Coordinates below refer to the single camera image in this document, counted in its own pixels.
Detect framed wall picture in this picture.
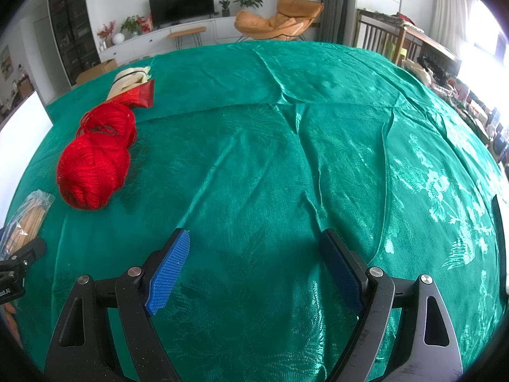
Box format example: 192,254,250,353
0,46,12,80

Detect orange lounge chair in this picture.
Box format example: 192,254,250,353
234,0,324,42

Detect leafy plant with red blooms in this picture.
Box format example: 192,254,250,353
120,15,146,36

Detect red flower branches in vase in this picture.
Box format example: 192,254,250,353
96,21,116,50

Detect red paper packet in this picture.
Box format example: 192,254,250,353
115,80,155,109

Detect red yarn ball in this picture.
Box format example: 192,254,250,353
56,134,132,210
77,103,138,149

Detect cardboard box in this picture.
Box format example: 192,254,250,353
75,59,118,85

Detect black television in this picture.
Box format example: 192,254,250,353
149,0,214,28

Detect wooden chair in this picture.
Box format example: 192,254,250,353
354,8,422,66

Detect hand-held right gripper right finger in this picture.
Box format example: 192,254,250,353
319,228,464,382

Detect pile of assorted goods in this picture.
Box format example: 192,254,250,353
406,24,509,168

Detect grey curtain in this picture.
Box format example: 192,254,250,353
320,0,360,46

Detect wooden bench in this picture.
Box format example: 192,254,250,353
166,26,207,50

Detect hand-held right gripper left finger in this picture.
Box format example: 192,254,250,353
43,228,192,382

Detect dark display cabinet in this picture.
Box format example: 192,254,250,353
47,0,100,88

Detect white television cabinet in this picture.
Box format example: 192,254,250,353
99,16,243,62

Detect white board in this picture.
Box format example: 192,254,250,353
0,91,54,223

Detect clear packet of bamboo sticks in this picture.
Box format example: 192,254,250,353
0,191,55,263

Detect green patterned tablecloth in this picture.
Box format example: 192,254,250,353
0,41,509,382

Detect person's left hand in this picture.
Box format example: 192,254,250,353
0,301,20,347

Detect green plastic stool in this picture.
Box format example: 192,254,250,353
387,42,406,64

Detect white curtain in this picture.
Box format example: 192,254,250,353
431,0,478,56

